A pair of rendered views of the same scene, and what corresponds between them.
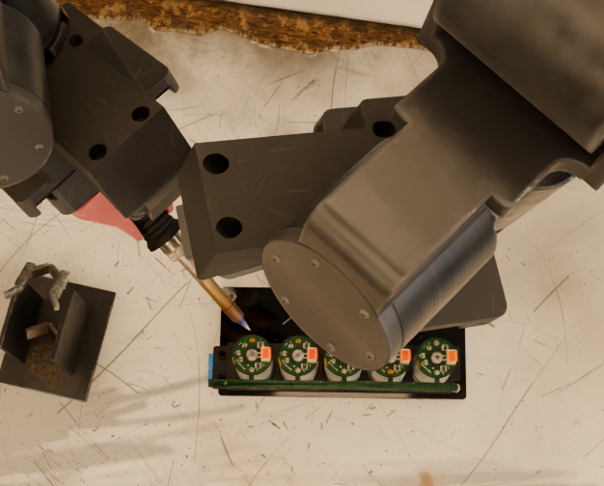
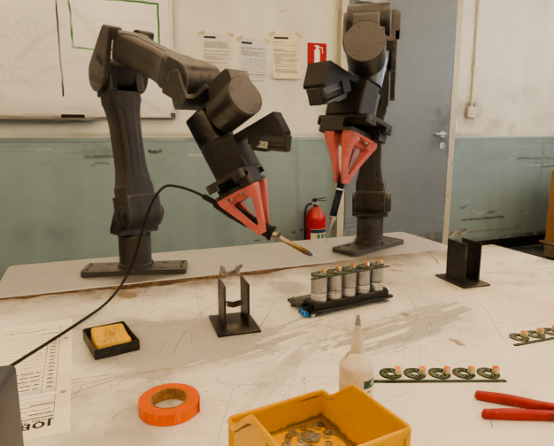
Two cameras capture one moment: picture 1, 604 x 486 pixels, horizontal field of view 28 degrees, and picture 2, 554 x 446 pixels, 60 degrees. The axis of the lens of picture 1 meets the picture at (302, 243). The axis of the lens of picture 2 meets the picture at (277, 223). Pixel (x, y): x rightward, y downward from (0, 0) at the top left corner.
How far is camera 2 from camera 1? 0.82 m
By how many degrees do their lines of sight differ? 67
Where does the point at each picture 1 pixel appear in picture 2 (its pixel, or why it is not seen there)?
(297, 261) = (354, 33)
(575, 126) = (385, 16)
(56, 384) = (244, 329)
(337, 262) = (364, 18)
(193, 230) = (317, 79)
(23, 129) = (254, 95)
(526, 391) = (408, 296)
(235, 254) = (333, 66)
